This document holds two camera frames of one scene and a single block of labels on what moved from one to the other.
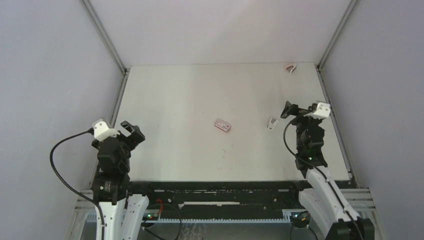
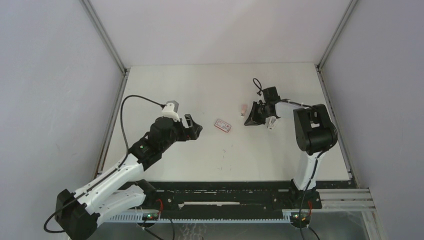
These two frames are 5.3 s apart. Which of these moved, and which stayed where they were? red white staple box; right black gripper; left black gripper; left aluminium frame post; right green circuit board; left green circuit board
Moved: left black gripper; right black gripper
Stayed: left green circuit board; red white staple box; right green circuit board; left aluminium frame post
